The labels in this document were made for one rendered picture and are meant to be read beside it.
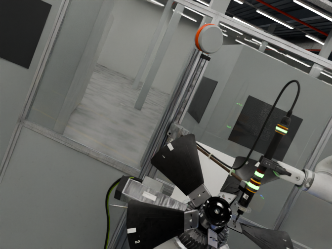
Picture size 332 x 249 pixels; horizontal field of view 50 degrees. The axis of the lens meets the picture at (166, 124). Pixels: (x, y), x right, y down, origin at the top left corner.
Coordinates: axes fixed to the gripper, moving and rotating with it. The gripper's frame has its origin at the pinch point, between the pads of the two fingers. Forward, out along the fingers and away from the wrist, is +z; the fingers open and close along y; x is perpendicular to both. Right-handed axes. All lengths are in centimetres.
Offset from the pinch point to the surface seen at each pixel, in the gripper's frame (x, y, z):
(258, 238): -28.4, -4.3, -10.3
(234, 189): -17.3, 7.2, 4.0
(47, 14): 15, 144, 169
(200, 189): -22.3, 3.2, 17.5
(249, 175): -10.3, 13.5, -0.2
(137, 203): -33, -12, 39
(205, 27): 44, 53, 46
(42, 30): 2, 145, 168
